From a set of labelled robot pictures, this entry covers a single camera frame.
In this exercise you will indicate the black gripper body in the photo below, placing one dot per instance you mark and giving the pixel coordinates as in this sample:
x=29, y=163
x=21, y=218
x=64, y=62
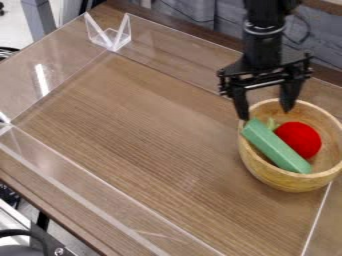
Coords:
x=267, y=64

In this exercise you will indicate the green rectangular stick block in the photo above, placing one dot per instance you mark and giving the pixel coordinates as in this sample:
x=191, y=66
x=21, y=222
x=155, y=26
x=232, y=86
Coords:
x=260, y=137

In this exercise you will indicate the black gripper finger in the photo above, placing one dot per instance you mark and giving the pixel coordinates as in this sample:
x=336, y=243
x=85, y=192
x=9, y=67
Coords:
x=290, y=90
x=240, y=103

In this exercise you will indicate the grey post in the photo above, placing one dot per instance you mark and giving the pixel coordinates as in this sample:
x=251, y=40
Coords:
x=38, y=17

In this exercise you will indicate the brown wooden bowl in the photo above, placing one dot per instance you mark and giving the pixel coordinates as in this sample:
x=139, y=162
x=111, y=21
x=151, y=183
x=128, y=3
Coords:
x=326, y=163

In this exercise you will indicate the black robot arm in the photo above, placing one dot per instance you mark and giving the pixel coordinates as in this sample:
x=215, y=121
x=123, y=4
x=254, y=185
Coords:
x=266, y=18

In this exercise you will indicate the clear acrylic enclosure wall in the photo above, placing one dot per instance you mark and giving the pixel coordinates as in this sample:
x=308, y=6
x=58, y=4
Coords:
x=120, y=144

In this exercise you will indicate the black table leg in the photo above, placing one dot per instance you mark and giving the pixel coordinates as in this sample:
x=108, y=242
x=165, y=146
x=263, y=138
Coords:
x=42, y=221

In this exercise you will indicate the black clamp with cable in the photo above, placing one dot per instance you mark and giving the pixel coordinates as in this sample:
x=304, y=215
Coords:
x=18, y=242

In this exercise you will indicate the red plush strawberry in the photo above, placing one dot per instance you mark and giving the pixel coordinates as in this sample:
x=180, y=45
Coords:
x=295, y=136

